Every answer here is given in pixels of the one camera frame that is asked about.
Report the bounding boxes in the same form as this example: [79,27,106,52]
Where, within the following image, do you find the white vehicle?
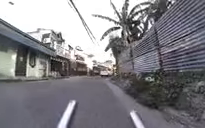
[99,69,110,78]

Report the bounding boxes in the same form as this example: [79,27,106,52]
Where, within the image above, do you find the row of distant buildings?
[68,45,115,77]

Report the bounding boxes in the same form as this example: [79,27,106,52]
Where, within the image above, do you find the overhead wires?
[67,0,99,46]

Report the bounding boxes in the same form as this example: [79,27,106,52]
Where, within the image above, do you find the pale concrete road edge strip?
[104,77,184,128]

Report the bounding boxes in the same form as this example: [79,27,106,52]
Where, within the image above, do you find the corrugated metal fence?
[118,0,205,75]

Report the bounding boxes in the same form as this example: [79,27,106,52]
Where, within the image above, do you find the grey asphalt road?
[0,75,173,128]

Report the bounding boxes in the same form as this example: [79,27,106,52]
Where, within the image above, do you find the pale green single-storey building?
[0,13,58,80]

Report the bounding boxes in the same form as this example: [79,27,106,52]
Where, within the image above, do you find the white multi-storey building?
[27,28,73,78]

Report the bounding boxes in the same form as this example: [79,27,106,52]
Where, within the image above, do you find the weedy rubble verge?
[110,69,205,128]

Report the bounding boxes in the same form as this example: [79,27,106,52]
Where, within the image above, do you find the robot's own part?
[57,99,77,128]
[129,110,146,128]

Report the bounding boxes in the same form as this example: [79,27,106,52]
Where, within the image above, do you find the banana palm trees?
[91,0,176,73]

